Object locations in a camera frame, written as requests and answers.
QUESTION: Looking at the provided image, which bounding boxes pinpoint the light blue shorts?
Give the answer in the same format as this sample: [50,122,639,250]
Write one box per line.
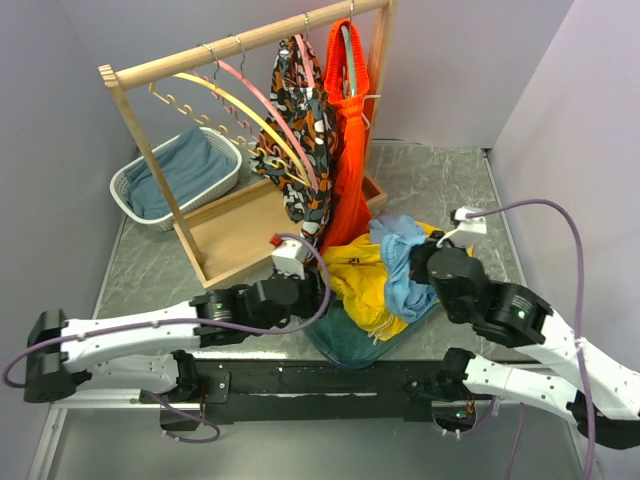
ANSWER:
[369,214,437,324]

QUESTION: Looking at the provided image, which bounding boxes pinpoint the yellow hanger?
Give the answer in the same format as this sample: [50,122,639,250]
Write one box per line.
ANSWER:
[148,73,318,190]

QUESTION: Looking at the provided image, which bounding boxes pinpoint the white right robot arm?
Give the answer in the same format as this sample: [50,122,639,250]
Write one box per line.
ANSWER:
[409,239,639,450]

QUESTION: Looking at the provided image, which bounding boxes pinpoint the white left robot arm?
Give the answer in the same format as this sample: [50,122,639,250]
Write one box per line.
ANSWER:
[20,269,331,404]

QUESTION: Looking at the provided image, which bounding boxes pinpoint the yellow shorts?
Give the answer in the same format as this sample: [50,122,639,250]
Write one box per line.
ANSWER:
[319,219,476,344]

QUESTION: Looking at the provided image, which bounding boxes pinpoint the patterned shorts on hanger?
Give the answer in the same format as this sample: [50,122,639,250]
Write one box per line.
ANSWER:
[249,36,338,250]

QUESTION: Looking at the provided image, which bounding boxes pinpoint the orange shorts on hanger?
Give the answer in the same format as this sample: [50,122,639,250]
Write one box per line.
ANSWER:
[322,19,371,251]

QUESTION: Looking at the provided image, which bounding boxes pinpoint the pink hanger under patterned shorts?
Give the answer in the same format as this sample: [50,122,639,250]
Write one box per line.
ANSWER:
[294,34,315,88]

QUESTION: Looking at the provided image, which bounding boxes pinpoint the green hanger under orange shorts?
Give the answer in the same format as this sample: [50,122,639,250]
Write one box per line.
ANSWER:
[340,0,358,98]

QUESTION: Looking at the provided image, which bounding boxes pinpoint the wooden clothes rack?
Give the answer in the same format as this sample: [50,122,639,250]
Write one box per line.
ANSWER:
[99,0,397,290]

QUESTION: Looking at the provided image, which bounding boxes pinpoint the grey-blue cloth in basket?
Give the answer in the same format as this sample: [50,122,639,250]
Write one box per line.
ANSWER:
[122,127,237,221]

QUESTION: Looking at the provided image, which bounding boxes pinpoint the white plastic basket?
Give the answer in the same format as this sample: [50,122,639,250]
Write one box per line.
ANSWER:
[109,125,244,233]

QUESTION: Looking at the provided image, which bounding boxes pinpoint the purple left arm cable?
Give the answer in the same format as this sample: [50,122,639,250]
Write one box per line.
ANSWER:
[1,232,334,390]

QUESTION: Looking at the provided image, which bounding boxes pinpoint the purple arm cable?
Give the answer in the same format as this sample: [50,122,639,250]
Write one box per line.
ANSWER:
[1,232,334,390]
[469,198,599,480]

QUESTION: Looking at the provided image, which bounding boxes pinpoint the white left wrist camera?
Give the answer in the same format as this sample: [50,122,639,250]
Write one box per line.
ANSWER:
[270,234,308,279]

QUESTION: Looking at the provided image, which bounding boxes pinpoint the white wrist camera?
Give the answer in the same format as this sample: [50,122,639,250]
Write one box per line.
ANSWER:
[436,207,487,250]
[270,234,308,279]

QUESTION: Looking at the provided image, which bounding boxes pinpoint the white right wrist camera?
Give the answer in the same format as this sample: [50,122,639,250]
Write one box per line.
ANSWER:
[436,207,487,250]

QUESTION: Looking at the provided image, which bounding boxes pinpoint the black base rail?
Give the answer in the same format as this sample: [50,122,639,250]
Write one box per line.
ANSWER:
[160,359,477,425]

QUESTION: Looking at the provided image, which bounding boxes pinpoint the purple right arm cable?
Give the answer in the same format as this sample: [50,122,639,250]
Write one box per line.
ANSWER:
[469,198,599,480]

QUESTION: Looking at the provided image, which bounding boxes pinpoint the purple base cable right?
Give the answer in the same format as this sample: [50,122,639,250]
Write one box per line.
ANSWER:
[439,392,499,441]

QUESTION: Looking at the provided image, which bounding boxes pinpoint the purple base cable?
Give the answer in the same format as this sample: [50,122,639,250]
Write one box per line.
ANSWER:
[144,392,222,445]
[439,392,499,441]

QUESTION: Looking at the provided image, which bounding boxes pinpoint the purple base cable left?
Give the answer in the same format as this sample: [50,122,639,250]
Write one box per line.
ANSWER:
[144,392,222,445]

